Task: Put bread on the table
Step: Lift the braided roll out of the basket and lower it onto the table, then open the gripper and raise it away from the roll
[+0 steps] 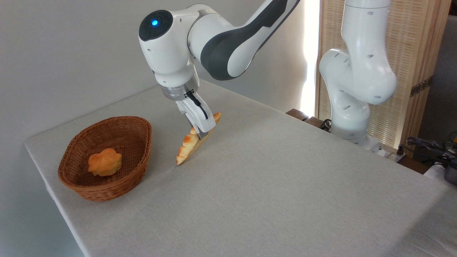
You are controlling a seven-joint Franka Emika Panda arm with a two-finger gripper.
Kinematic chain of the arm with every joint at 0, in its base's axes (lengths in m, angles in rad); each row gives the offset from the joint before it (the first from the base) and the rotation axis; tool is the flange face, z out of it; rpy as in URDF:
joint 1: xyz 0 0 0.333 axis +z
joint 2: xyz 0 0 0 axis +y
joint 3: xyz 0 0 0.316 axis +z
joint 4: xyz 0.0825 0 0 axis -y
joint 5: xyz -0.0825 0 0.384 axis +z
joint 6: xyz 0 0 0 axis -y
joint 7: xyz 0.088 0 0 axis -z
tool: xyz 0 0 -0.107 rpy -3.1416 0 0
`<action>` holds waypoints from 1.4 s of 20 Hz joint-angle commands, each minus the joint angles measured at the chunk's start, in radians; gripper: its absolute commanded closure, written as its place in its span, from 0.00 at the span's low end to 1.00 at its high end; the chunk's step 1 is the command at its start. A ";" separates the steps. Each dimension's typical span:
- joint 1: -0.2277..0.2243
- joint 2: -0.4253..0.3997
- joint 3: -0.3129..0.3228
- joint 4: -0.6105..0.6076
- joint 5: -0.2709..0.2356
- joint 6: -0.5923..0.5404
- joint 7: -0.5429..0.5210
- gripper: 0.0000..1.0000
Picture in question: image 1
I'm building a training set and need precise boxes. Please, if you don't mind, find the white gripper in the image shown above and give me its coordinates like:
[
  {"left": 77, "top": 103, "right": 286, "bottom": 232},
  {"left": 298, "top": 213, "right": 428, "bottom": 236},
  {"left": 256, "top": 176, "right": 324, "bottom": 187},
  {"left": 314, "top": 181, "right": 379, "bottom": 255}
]
[{"left": 175, "top": 92, "right": 217, "bottom": 140}]

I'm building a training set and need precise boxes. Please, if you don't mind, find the long baguette bread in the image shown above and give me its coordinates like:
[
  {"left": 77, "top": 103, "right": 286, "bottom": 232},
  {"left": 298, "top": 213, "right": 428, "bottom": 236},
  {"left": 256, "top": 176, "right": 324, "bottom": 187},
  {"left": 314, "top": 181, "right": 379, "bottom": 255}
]
[{"left": 176, "top": 112, "right": 222, "bottom": 165}]

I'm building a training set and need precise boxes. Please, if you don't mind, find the round golden bread roll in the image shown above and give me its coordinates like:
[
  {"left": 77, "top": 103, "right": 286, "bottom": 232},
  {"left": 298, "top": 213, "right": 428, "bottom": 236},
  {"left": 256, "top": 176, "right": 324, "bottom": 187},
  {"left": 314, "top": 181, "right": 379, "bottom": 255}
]
[{"left": 88, "top": 148, "right": 122, "bottom": 177}]

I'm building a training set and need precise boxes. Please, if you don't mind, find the brown wicker basket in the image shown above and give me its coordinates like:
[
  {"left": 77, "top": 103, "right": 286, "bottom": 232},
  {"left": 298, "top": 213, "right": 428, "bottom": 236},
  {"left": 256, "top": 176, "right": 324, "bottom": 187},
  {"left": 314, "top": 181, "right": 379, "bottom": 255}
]
[{"left": 58, "top": 116, "right": 153, "bottom": 202}]

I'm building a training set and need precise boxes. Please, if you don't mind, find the grey tablecloth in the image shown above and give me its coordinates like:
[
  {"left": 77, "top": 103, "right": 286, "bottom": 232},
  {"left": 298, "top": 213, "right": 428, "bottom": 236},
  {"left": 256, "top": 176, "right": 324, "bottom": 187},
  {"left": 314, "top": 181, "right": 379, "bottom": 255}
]
[{"left": 24, "top": 79, "right": 457, "bottom": 257}]

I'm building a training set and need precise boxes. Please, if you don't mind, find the dark brown wooden furniture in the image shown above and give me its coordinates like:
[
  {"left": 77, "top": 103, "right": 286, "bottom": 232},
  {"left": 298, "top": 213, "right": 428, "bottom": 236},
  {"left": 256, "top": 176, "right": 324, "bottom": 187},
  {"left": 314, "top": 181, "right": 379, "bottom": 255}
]
[{"left": 286, "top": 109, "right": 331, "bottom": 131}]

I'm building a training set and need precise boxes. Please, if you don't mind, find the white power strip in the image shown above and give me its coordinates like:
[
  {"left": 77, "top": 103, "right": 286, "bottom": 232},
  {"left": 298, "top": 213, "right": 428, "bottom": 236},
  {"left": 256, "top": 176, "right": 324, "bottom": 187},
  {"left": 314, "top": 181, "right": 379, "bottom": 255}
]
[{"left": 378, "top": 147, "right": 408, "bottom": 163}]

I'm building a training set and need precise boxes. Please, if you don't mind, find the brass screen hinge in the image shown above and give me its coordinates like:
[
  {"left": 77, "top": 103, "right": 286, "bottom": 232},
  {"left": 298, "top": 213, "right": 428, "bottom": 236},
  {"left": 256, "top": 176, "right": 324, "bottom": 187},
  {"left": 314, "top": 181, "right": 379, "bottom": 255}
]
[{"left": 410, "top": 76, "right": 433, "bottom": 97}]

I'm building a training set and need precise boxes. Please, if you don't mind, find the wooden bamboo folding screen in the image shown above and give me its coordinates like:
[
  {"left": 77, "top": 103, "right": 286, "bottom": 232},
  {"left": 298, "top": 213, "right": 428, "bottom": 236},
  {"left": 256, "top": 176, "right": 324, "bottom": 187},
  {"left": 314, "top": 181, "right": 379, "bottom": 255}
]
[{"left": 316, "top": 0, "right": 452, "bottom": 154}]

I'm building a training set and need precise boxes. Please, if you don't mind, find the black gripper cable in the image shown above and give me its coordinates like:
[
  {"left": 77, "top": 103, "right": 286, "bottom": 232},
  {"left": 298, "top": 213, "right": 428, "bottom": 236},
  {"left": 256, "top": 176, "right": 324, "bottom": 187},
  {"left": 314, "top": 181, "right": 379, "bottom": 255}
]
[{"left": 186, "top": 91, "right": 209, "bottom": 120}]

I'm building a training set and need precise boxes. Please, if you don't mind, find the black cable bundle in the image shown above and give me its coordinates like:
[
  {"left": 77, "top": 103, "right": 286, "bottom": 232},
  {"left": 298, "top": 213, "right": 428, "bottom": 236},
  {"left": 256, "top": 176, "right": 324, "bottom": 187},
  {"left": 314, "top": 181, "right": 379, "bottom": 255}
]
[{"left": 406, "top": 136, "right": 457, "bottom": 162}]

